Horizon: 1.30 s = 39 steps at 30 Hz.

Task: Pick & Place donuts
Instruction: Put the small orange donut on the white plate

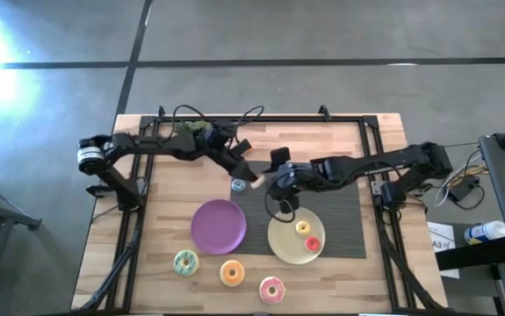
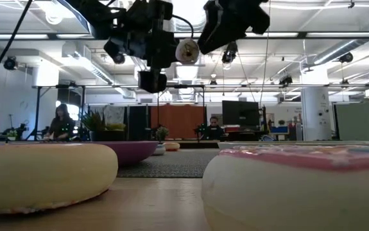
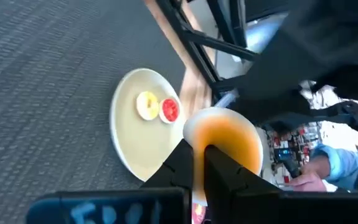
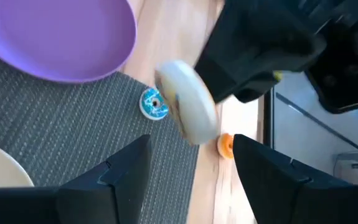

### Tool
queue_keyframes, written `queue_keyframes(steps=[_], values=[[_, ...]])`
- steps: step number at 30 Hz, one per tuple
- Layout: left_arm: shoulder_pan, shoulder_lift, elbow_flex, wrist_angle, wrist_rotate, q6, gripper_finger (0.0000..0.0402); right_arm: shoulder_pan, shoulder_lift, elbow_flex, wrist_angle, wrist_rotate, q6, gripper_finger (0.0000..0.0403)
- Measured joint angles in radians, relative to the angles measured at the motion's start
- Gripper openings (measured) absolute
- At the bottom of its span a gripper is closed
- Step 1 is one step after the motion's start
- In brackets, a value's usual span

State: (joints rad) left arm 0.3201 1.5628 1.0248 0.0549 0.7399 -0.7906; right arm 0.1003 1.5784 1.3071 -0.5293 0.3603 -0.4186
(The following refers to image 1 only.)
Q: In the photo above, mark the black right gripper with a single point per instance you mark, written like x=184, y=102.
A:
x=296, y=180

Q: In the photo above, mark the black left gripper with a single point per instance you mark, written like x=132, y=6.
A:
x=230, y=162

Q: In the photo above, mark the small blue frosted donut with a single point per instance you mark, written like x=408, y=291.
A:
x=234, y=184

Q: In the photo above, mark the small yellow sprinkled donut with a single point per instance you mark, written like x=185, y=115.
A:
x=297, y=227

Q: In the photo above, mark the small red sprinkled donut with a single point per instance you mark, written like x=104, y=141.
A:
x=308, y=247

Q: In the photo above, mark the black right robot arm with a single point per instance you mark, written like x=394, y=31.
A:
x=366, y=164

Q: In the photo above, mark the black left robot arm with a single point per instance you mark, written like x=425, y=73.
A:
x=155, y=147

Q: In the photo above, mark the cream round plate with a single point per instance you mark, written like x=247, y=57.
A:
x=285, y=241

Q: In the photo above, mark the purple round plate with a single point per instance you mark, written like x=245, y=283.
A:
x=217, y=228

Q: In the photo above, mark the grey woven placemat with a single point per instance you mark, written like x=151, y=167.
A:
x=344, y=219

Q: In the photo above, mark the green fuzzy object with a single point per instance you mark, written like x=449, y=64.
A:
x=190, y=127

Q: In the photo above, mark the dark table clamp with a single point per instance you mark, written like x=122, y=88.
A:
x=160, y=112
x=323, y=112

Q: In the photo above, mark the large orange frosted donut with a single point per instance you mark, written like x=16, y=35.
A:
x=224, y=274

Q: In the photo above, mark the large pink frosted donut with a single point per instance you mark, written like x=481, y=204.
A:
x=264, y=292

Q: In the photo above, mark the large green frosted donut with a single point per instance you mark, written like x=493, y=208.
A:
x=178, y=263

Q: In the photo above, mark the white paper sheet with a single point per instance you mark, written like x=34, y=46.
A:
x=443, y=232

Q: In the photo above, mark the black power adapter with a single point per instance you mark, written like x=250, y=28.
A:
x=463, y=188

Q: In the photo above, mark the black shelf bar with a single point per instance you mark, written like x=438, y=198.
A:
x=467, y=256

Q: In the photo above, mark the white and blue bottle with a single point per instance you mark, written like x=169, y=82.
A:
x=485, y=232

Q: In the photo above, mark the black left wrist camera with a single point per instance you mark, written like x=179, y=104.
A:
x=240, y=147

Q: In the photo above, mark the black aluminium table frame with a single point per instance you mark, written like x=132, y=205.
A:
x=305, y=119

